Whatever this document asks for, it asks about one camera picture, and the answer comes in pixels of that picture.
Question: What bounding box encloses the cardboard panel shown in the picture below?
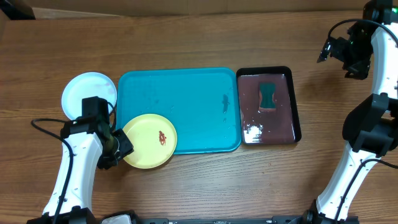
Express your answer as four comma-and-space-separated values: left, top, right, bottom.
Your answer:
25, 0, 367, 16

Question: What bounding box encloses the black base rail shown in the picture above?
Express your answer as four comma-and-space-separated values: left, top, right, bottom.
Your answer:
99, 211, 359, 224

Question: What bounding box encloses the light blue plate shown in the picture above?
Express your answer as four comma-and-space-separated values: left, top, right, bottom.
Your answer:
61, 72, 117, 120

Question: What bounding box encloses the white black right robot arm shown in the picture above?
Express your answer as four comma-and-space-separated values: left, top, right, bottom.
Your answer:
292, 0, 397, 223

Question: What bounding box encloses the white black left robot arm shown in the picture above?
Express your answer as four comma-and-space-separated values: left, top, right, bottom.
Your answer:
27, 119, 133, 223

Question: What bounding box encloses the green sponge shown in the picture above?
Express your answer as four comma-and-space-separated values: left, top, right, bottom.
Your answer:
259, 83, 276, 111

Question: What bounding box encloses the black tray with water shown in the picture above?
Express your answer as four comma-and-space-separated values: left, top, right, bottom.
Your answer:
236, 66, 302, 145

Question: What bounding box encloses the teal plastic tray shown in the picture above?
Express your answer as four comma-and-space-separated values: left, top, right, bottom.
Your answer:
116, 67, 242, 154

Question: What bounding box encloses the yellow plate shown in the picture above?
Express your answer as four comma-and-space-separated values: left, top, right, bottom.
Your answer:
123, 114, 178, 169

